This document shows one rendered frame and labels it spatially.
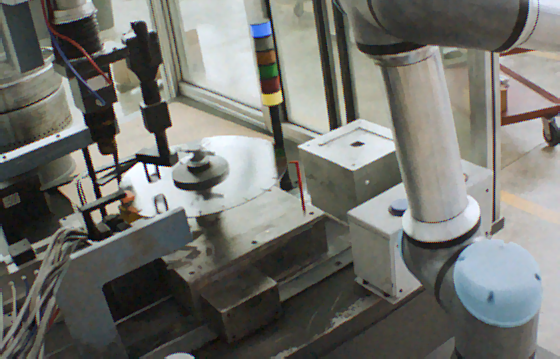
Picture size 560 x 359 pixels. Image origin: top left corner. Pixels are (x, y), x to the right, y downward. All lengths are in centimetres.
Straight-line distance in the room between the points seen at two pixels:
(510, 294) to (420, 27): 35
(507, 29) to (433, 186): 28
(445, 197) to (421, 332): 53
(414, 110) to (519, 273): 25
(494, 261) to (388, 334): 46
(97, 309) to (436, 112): 59
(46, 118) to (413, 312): 106
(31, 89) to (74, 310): 84
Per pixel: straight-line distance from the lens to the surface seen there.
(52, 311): 109
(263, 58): 143
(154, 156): 119
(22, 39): 120
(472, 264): 87
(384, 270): 114
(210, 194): 117
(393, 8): 69
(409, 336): 134
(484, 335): 87
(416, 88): 81
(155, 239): 104
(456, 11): 67
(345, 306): 118
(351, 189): 132
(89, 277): 102
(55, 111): 181
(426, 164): 86
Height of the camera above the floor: 148
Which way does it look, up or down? 26 degrees down
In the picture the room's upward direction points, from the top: 9 degrees counter-clockwise
